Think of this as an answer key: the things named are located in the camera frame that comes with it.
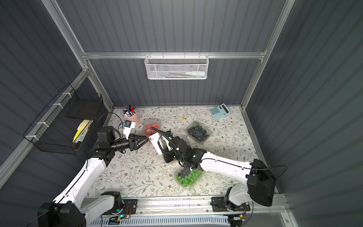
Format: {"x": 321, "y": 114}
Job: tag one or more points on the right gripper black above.
{"x": 167, "y": 150}

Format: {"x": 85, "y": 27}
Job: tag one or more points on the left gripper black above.
{"x": 133, "y": 142}

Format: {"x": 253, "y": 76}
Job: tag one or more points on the white sticker sheet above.
{"x": 158, "y": 141}

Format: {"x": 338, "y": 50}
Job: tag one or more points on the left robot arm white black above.
{"x": 66, "y": 209}

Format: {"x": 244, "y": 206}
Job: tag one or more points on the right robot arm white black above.
{"x": 256, "y": 182}

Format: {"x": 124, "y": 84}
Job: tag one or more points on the clear box red fruit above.
{"x": 149, "y": 124}

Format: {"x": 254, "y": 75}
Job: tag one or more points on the clear box blueberries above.
{"x": 198, "y": 132}

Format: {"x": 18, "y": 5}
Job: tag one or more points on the pink pen cup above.
{"x": 131, "y": 114}

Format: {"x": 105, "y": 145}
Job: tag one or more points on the clear box green black grapes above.
{"x": 187, "y": 177}

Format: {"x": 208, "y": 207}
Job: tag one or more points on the teal calculator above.
{"x": 220, "y": 111}

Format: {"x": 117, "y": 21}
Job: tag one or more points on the yellow sticky notes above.
{"x": 82, "y": 131}

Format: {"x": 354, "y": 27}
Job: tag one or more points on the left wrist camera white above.
{"x": 127, "y": 127}

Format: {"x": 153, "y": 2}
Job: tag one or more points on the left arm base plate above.
{"x": 127, "y": 206}

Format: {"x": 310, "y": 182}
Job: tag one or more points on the white wire mesh basket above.
{"x": 175, "y": 68}

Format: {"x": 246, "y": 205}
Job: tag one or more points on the black wire wall basket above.
{"x": 55, "y": 130}

